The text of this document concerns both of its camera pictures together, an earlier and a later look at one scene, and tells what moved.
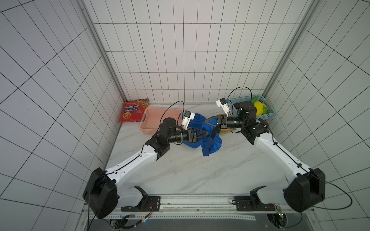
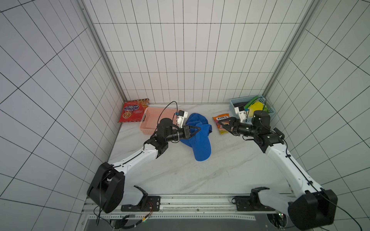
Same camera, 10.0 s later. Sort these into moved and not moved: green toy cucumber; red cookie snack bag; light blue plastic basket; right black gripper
Moved: right black gripper
Not moved: red cookie snack bag; green toy cucumber; light blue plastic basket
